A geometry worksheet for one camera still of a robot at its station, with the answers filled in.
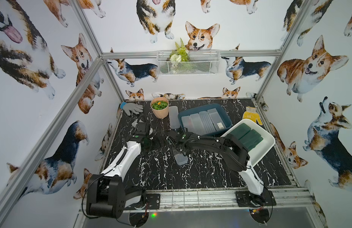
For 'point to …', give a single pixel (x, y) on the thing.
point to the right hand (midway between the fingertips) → (174, 151)
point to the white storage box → (257, 153)
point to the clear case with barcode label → (218, 122)
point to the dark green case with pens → (240, 131)
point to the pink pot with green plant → (160, 106)
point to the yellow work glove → (251, 114)
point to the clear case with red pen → (187, 121)
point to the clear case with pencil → (197, 124)
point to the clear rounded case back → (174, 117)
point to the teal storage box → (223, 114)
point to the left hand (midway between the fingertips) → (161, 142)
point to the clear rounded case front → (180, 159)
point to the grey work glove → (129, 107)
